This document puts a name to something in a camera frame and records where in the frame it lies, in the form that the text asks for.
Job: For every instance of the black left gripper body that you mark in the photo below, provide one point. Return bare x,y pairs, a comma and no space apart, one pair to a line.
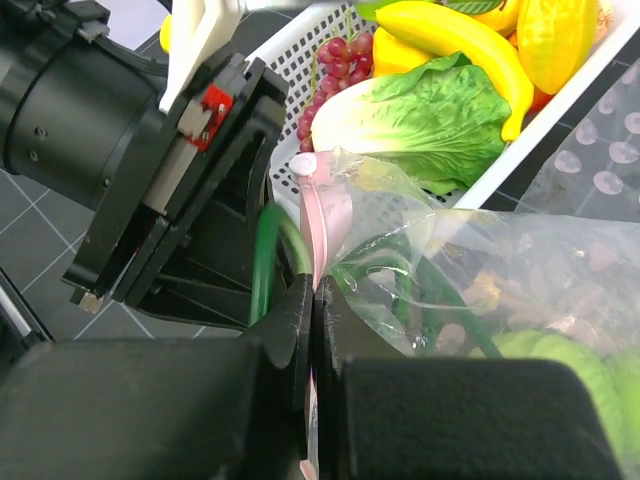
173,236

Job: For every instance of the napa cabbage lettuce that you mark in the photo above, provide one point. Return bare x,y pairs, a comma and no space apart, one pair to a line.
440,122

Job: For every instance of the yellow orange peach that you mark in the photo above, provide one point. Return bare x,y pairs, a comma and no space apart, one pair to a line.
503,19

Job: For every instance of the green apple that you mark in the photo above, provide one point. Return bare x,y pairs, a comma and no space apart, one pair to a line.
624,368

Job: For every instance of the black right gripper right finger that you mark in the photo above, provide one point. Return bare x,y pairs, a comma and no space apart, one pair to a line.
382,415

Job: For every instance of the green spring onion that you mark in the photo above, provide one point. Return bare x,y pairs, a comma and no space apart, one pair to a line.
426,286

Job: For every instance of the long yellow banana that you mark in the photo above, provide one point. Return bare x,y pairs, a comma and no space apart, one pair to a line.
165,34

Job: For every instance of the yellow bell pepper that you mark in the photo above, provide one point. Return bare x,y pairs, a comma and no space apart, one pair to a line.
391,56

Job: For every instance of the yellow starfruit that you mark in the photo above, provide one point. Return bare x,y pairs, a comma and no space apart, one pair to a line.
554,40

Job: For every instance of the pink zipper clear bag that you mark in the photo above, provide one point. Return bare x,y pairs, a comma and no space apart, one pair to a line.
573,276

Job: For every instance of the round green cabbage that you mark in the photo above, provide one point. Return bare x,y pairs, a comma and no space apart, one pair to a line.
543,407

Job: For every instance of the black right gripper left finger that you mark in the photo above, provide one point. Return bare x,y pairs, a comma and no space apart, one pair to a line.
217,408

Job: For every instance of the red grape bunch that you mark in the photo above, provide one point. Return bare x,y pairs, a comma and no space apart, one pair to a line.
338,64

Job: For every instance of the pink dotted zip bag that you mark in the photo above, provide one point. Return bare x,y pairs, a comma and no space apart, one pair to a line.
593,172

